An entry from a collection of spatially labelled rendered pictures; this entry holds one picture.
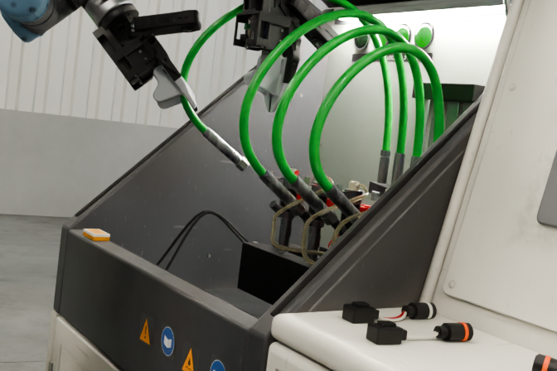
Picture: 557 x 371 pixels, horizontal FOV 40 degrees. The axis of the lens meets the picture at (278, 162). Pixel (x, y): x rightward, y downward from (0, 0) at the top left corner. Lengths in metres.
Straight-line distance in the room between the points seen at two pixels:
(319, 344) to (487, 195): 0.30
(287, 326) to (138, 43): 0.65
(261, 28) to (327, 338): 0.56
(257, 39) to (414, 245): 0.41
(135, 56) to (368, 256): 0.58
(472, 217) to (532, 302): 0.14
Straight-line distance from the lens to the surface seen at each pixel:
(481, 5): 1.34
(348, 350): 0.75
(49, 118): 7.68
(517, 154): 0.94
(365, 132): 1.55
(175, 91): 1.28
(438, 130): 1.11
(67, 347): 1.42
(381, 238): 0.92
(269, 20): 1.18
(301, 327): 0.80
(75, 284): 1.38
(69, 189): 7.78
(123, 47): 1.30
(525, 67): 0.98
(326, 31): 1.24
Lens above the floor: 1.19
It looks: 3 degrees down
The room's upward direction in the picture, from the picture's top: 7 degrees clockwise
